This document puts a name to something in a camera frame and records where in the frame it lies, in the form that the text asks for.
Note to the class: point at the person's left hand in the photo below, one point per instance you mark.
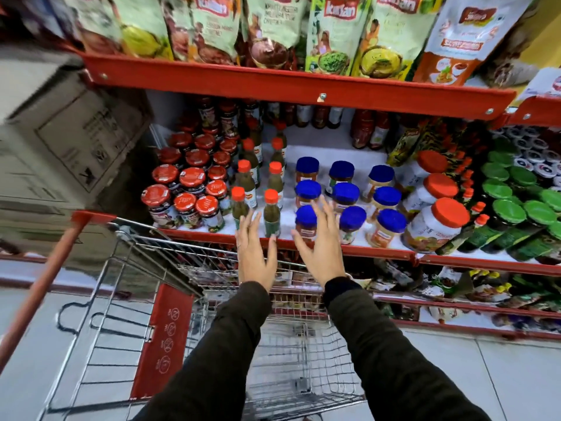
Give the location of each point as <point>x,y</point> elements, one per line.
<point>256,258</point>

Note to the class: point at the person's right hand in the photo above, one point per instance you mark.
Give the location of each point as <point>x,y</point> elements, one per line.
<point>325,258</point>

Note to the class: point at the person's left thumb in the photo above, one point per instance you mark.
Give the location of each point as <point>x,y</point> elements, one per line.
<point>272,252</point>

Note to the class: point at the person's right middle finger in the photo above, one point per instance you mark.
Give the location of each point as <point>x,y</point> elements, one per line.
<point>326,217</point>

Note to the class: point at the person's right thumb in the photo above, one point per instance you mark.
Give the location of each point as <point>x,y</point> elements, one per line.
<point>300,244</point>

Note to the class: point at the person's right little finger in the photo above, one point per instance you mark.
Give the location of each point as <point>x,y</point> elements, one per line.
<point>341,247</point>

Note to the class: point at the person's left middle finger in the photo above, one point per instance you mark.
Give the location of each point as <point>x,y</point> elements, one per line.
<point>253,227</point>

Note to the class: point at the person's left little finger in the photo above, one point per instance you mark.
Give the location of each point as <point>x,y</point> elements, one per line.
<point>239,243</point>

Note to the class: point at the person's left forearm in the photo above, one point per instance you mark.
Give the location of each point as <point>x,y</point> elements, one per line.
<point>210,359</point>

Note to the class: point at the person's right forearm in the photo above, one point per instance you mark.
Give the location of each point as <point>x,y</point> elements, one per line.
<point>385,359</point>

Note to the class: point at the group of blue-lid jars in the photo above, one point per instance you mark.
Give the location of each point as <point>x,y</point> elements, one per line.
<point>346,197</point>

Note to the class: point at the red metal shelf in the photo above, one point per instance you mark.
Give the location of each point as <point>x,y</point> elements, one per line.
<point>530,111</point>
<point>460,311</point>
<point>381,252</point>
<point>285,85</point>

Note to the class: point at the group of orange-cap green bottles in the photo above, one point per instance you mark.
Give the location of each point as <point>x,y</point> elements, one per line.
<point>258,184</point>

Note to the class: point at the group of red-lid jars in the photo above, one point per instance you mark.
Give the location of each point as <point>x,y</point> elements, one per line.
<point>193,179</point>

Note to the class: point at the large orange-lid jar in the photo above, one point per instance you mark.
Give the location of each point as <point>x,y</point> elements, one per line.
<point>434,227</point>
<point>420,166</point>
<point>427,192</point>

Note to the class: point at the row of dark sauce bottles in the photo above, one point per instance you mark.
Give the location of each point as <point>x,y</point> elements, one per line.
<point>298,116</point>

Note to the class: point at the dark patterned sauce pouches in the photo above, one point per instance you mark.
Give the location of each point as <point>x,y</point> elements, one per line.
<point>414,140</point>

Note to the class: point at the red cart seat flap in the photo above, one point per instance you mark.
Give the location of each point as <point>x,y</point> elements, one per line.
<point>162,341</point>

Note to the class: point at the pile of assorted packets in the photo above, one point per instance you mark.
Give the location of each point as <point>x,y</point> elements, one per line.
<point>464,284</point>

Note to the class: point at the row of small orange-cap bottles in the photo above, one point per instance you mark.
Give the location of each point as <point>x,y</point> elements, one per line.
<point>467,179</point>

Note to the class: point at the group of green-lid jars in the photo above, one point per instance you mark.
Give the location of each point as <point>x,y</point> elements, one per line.
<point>517,206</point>

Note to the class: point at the row of green chutney pouches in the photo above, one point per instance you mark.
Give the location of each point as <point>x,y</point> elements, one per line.
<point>271,26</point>

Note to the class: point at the stack of cardboard boxes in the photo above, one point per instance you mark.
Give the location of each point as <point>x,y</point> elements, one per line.
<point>65,140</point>

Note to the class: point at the group of white-top cans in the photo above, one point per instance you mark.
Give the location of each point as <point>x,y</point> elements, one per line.
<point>532,157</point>

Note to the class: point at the white orange sauce pouch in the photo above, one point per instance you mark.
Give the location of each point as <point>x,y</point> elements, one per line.
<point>464,39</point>

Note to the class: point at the brown pouch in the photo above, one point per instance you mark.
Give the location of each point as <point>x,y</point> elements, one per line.
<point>512,52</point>

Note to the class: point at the white packet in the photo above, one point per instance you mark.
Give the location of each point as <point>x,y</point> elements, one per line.
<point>543,83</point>

